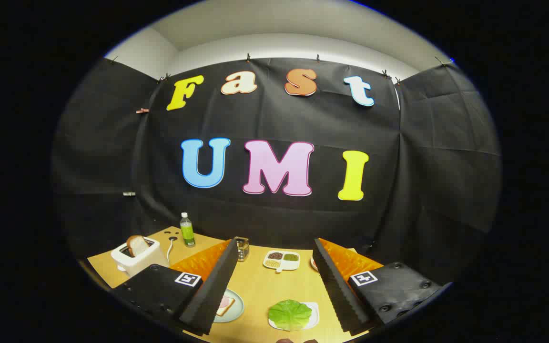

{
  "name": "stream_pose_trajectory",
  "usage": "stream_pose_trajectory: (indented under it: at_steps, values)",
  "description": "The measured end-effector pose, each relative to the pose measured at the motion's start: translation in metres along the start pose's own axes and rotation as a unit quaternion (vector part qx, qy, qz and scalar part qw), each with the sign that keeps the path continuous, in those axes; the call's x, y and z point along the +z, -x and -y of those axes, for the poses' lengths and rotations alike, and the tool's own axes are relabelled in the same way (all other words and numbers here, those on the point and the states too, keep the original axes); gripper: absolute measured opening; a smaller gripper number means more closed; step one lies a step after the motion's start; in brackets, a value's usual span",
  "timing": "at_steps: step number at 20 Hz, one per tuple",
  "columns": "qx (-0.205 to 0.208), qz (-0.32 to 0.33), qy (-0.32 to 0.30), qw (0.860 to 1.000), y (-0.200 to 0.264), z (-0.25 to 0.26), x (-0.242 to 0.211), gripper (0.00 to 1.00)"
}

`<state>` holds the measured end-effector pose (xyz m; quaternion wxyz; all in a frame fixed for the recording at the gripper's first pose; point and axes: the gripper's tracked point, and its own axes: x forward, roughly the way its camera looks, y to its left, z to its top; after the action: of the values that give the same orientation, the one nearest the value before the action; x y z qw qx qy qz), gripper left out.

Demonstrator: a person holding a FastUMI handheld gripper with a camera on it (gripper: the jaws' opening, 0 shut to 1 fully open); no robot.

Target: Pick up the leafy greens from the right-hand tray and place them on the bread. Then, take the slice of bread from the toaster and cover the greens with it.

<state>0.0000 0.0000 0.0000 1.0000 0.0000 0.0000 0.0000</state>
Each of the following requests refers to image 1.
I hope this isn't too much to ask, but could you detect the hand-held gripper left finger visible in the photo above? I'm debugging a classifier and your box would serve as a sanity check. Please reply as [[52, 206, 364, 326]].
[[112, 238, 240, 336]]

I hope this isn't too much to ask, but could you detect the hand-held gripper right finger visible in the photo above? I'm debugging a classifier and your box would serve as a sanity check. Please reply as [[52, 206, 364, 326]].
[[312, 237, 447, 336]]

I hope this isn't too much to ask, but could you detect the green lettuce leaf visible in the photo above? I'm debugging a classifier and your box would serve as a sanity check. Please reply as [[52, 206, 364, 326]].
[[268, 299, 313, 332]]

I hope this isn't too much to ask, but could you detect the toasted bread slice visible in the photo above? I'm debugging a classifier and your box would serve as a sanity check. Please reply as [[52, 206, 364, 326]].
[[127, 235, 150, 258]]

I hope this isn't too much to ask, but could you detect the square white bread slice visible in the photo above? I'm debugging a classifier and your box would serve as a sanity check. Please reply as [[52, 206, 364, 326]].
[[215, 294, 236, 317]]

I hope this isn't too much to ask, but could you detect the pale green round plate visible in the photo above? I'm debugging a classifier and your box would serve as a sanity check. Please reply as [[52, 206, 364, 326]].
[[213, 288, 245, 323]]

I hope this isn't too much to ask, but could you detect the white square plate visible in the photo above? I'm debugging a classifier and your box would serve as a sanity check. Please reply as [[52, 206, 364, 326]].
[[268, 302, 320, 331]]

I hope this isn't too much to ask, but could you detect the white divided dish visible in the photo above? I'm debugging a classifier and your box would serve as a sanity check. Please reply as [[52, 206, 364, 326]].
[[263, 250, 301, 273]]

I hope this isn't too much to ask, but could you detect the green label water bottle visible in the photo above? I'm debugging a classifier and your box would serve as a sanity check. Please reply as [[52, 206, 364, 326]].
[[180, 212, 196, 248]]

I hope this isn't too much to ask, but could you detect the white toaster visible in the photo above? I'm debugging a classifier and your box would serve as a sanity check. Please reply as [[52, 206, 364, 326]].
[[111, 237, 170, 278]]

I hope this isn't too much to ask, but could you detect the black backdrop cloth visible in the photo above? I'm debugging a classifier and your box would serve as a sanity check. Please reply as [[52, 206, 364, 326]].
[[51, 57, 503, 286]]

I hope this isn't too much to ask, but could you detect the metal wire rack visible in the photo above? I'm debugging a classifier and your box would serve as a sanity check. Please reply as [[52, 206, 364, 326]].
[[234, 236, 250, 262]]

